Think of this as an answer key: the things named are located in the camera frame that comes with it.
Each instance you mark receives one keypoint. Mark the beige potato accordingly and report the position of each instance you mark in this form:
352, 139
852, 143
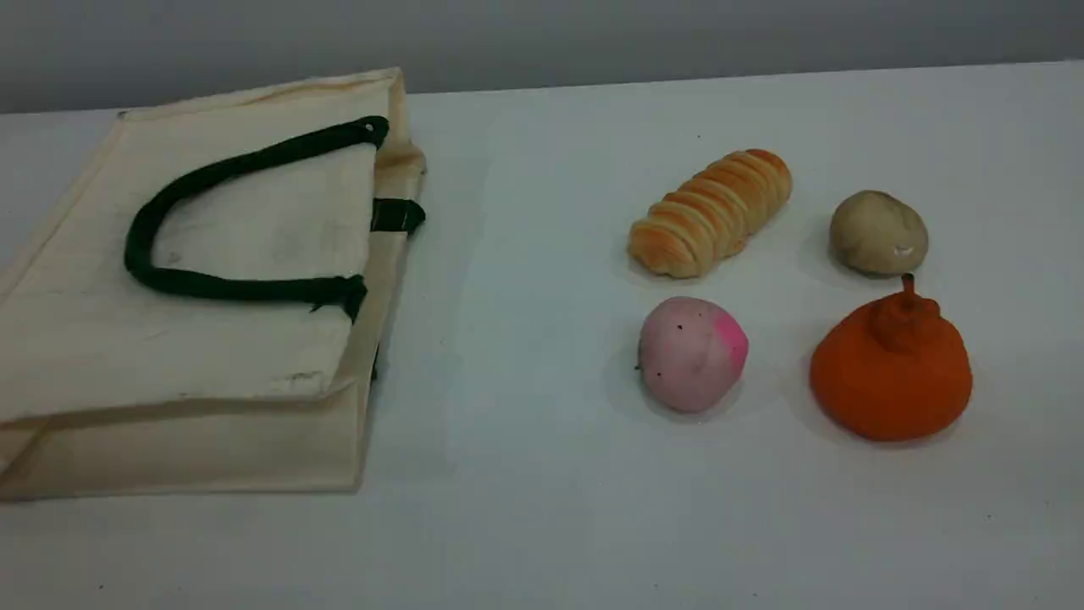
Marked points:
876, 233

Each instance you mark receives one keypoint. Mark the orange fruit with stem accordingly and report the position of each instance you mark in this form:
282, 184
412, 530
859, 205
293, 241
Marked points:
889, 381

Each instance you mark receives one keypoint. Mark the striped golden bread roll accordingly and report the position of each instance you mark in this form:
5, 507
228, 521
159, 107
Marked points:
711, 212

